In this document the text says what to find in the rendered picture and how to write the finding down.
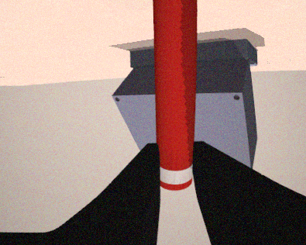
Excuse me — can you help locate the dark grey panel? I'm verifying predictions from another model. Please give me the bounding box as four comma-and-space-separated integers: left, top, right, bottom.
112, 39, 258, 169

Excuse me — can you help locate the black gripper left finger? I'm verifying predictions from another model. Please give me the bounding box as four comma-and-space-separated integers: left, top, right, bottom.
0, 143, 160, 245

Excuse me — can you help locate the red peg with white band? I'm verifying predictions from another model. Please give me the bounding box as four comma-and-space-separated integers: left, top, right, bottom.
153, 0, 198, 191

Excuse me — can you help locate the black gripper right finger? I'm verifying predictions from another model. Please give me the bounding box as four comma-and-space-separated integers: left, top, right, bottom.
192, 141, 306, 245

